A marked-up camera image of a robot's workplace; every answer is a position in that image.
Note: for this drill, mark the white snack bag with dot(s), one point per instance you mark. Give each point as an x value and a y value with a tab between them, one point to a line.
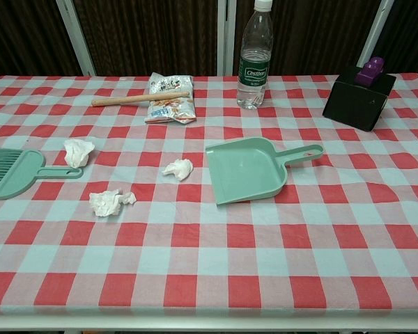
170	113

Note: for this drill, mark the clear plastic water bottle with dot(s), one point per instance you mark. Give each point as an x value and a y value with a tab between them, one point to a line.
254	69

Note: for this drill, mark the purple toy block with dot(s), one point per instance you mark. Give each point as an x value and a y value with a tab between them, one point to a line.
369	71

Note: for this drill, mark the white aluminium partition post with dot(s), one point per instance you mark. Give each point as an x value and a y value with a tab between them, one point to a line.
374	35
226	35
76	35

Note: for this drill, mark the black box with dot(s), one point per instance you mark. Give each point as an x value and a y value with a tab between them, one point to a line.
352	104

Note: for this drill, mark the green plastic dustpan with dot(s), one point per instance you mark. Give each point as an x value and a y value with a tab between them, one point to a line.
244	170

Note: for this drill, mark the dark brown partition panel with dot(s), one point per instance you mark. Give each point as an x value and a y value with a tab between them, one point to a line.
317	35
21	35
411	35
146	35

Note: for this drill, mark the tissue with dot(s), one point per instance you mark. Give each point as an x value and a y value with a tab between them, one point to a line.
77	153

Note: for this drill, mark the white paper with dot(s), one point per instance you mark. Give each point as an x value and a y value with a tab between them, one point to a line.
106	203
179	168

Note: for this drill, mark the green hand brush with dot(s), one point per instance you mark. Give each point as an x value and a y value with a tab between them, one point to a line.
17	170

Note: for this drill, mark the wooden stick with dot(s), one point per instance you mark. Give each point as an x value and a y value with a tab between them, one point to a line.
125	100

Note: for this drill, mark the red white checkered tablecloth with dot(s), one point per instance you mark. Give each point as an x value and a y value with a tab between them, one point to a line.
230	261

